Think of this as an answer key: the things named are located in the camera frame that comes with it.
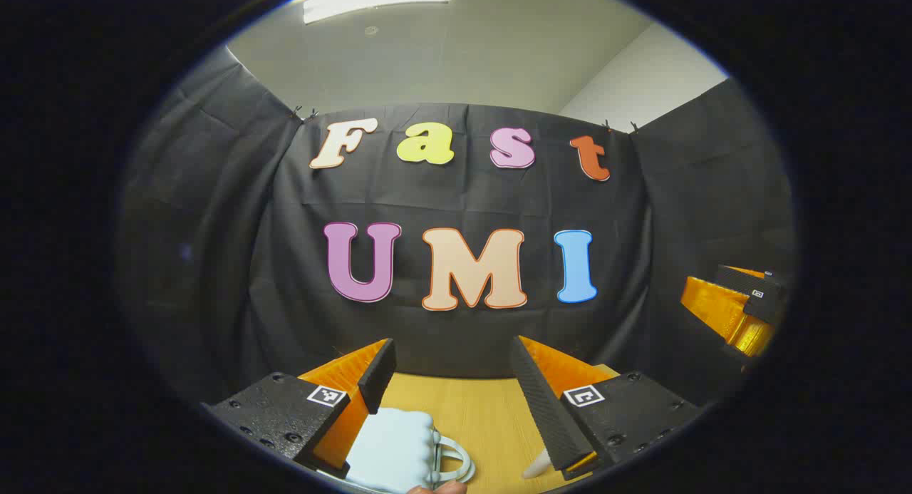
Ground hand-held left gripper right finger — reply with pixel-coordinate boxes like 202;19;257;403
509;335;704;482

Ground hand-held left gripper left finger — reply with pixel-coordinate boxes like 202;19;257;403
202;337;398;480

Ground white pump bottle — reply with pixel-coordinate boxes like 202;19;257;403
522;448;554;479

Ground black backdrop cloth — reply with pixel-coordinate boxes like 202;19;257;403
118;45;797;409

